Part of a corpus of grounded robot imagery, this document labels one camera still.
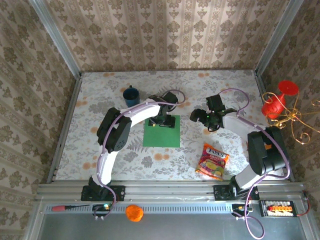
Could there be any grey slotted cable duct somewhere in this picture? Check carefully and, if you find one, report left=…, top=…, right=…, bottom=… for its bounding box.
left=41, top=201, right=261, bottom=215

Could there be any red plastic vase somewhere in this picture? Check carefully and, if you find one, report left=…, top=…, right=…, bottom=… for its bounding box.
left=261, top=79, right=300, bottom=120

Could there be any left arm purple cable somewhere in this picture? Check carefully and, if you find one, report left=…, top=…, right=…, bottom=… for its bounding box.
left=93, top=89, right=187, bottom=221

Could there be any aluminium corner post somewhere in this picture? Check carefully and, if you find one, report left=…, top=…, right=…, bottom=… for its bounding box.
left=254, top=0, right=305, bottom=76
left=29, top=0, right=83, bottom=78

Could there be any aluminium frame rail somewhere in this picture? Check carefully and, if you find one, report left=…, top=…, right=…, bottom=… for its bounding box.
left=36, top=181, right=307, bottom=201

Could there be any red-handled screwdriver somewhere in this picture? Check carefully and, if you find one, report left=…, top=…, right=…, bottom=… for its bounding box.
left=51, top=204, right=91, bottom=213

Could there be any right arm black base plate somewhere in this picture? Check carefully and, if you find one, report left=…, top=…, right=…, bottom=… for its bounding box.
left=213, top=184, right=260, bottom=201

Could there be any dark blue mug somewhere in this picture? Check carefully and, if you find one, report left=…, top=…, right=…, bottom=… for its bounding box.
left=122, top=84, right=140, bottom=108

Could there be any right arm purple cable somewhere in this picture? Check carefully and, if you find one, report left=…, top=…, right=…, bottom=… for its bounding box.
left=217, top=88, right=291, bottom=240

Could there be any aluminium table side rail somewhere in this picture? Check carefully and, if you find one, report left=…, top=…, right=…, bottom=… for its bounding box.
left=46, top=74, right=83, bottom=183
left=253, top=70, right=296, bottom=182

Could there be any grey metal panel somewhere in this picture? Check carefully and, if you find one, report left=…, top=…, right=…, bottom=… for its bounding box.
left=37, top=213, right=307, bottom=240

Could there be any floral patterned table cover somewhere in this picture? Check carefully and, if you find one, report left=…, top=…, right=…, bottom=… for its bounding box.
left=55, top=69, right=287, bottom=181

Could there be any orange crumpled ball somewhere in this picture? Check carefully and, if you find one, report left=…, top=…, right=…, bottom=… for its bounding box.
left=124, top=204, right=145, bottom=223

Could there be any gold wire ornament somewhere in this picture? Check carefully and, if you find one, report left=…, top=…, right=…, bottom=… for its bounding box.
left=261, top=91, right=320, bottom=146

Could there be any small black controller board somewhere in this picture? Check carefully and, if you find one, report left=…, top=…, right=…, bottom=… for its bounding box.
left=231, top=202, right=253, bottom=218
left=91, top=203, right=113, bottom=218

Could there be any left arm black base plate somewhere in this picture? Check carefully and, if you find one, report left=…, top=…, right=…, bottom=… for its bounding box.
left=80, top=184, right=126, bottom=202

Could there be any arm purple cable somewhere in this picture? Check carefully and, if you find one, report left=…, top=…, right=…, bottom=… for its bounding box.
left=93, top=89, right=187, bottom=221
left=217, top=88, right=291, bottom=240

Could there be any thin red wire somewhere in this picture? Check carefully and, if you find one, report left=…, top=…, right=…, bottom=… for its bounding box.
left=293, top=189, right=312, bottom=217

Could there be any Fox's fruit candy bag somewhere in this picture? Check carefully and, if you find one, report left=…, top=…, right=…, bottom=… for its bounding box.
left=194, top=143, right=230, bottom=182

